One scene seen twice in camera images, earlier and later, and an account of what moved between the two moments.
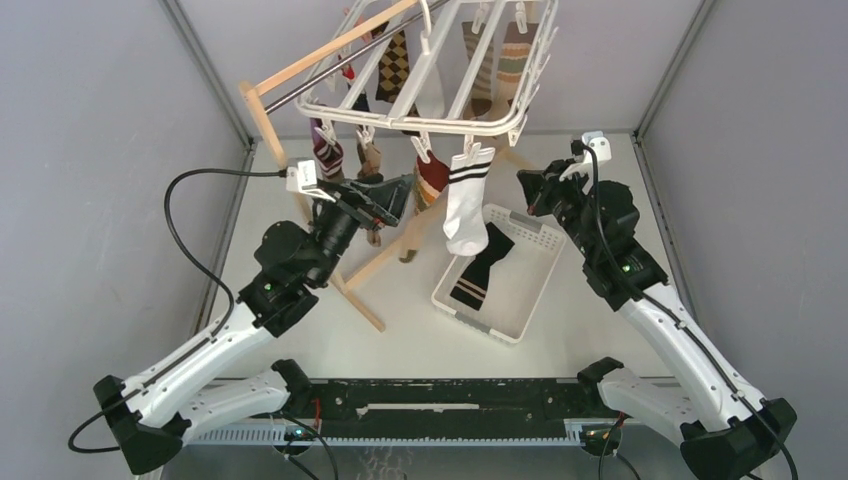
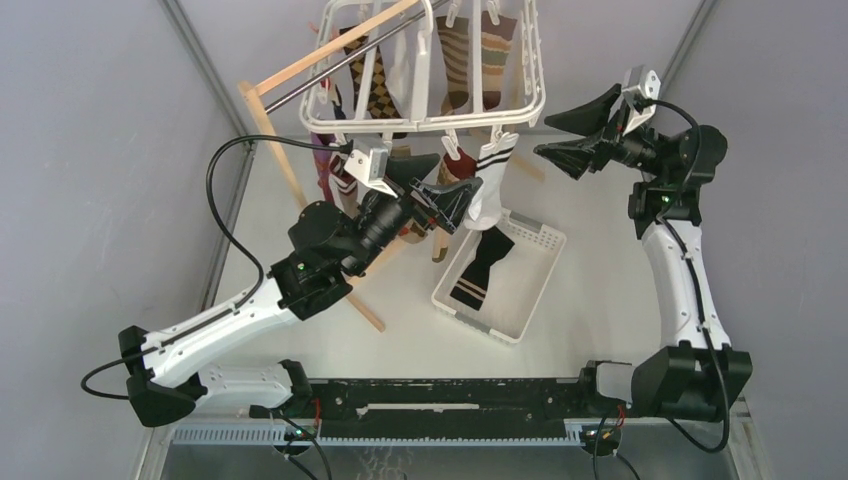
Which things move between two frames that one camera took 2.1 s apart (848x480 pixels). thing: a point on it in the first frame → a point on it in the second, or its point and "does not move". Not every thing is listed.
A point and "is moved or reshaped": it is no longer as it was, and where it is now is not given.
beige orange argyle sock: (369, 158) is moved or reshaped
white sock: (465, 229) → (486, 209)
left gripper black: (379, 204) → (447, 203)
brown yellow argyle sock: (393, 68) → (383, 101)
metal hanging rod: (283, 99) does not move
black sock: (471, 290) does not move
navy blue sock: (362, 103) → (338, 111)
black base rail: (451, 407) does not move
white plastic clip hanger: (455, 68) is moved or reshaped
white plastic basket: (515, 280) does not move
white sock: (430, 102) → (398, 54)
